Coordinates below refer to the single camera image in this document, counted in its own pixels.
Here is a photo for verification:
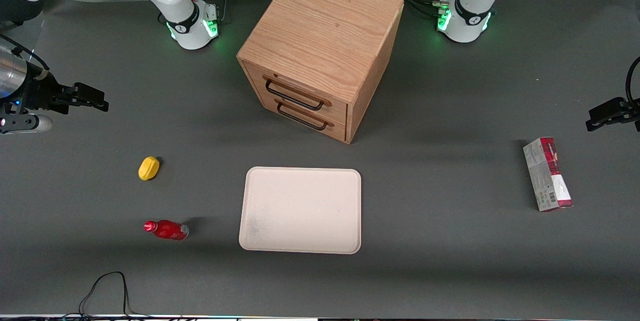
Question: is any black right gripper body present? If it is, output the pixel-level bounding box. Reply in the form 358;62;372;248
19;75;72;115

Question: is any red coke bottle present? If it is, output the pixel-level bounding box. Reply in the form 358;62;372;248
143;219;190;241

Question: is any cream rectangular tray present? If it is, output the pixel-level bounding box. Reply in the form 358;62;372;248
238;166;362;255

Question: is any red plaid cookie box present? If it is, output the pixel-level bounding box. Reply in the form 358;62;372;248
522;136;574;212

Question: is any yellow lemon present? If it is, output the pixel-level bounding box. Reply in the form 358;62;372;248
138;156;161;182

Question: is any wooden drawer front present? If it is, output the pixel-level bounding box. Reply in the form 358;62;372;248
252;92;348;143
244;60;349;118

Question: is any wooden drawer cabinet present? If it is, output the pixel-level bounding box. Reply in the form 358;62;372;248
236;0;405;145

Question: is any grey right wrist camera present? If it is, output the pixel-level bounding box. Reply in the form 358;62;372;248
0;113;54;135

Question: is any black left arm wrist cable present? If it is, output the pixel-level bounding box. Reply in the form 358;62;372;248
625;56;640;108

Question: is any black arm wrist cable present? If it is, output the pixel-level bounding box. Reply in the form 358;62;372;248
0;34;51;82
625;56;640;108

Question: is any black right arm wrist cable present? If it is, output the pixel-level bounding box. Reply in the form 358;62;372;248
0;34;51;82

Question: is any thin black looping cable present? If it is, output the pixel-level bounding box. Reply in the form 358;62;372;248
77;271;151;320

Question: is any black wire drawer handle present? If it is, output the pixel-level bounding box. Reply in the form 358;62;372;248
275;100;334;131
262;75;332;111

